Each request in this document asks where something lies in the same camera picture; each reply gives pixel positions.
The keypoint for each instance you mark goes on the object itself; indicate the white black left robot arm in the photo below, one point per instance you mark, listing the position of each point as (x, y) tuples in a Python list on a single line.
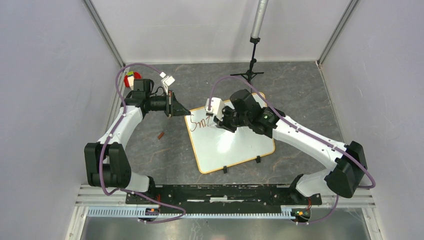
[(106, 162)]

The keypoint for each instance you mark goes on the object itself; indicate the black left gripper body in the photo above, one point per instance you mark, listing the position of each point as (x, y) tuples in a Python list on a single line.
[(169, 103)]

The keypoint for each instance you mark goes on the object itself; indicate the red marker cap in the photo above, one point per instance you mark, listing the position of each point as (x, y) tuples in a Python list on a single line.
[(160, 135)]

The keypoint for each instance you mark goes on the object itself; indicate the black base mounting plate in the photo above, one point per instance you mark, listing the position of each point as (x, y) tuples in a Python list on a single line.
[(229, 198)]

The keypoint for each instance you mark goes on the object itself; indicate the yellow framed whiteboard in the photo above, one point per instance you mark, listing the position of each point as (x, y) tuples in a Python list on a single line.
[(215, 148)]

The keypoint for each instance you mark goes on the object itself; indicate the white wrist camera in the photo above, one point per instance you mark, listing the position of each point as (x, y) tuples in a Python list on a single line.
[(214, 107), (166, 82)]

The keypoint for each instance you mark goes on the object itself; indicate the black tripod camera stand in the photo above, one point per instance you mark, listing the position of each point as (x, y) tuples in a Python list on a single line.
[(255, 39)]

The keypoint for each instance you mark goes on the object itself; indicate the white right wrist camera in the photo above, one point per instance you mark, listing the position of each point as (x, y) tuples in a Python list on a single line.
[(214, 107)]

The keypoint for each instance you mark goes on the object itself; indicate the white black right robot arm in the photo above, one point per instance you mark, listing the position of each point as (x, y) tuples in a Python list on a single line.
[(345, 164)]

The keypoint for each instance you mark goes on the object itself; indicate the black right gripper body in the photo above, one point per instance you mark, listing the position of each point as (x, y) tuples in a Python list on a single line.
[(231, 120)]

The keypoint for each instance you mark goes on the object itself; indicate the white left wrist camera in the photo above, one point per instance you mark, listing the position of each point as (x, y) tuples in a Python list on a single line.
[(166, 82)]

